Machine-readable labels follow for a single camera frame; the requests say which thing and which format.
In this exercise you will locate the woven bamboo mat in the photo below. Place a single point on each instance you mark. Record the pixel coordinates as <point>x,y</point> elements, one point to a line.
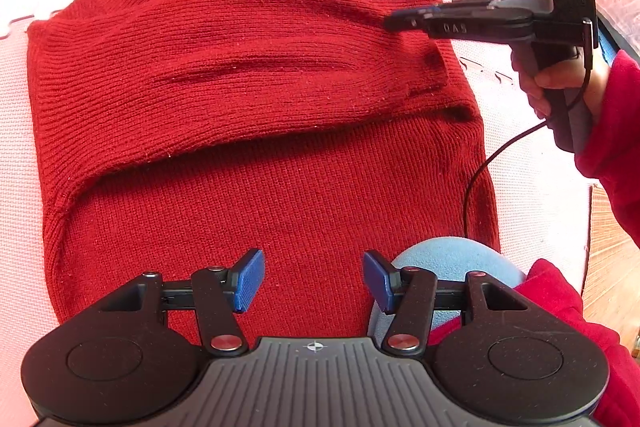
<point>607,267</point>

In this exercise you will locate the person's light blue trouser leg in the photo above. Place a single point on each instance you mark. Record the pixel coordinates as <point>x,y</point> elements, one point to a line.
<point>450,257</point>

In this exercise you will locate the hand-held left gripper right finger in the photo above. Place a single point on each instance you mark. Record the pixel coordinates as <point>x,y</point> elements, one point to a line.
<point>380,279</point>

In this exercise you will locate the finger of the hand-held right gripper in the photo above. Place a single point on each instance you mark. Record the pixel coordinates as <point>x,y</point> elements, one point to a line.
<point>431,10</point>
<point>405,21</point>

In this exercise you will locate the person's red robe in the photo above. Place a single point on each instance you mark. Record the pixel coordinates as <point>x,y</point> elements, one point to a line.
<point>565,297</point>

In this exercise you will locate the person's right hand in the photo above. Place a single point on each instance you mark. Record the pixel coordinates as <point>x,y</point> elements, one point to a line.
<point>550,81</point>

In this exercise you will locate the person's right forearm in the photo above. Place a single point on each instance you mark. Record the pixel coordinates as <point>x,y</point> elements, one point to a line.
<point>615,147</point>

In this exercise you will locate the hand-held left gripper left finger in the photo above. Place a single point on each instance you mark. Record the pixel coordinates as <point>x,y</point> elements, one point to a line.
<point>250,279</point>

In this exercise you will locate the red knit sweater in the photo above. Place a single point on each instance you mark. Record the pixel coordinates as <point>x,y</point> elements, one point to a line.
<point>250,117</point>

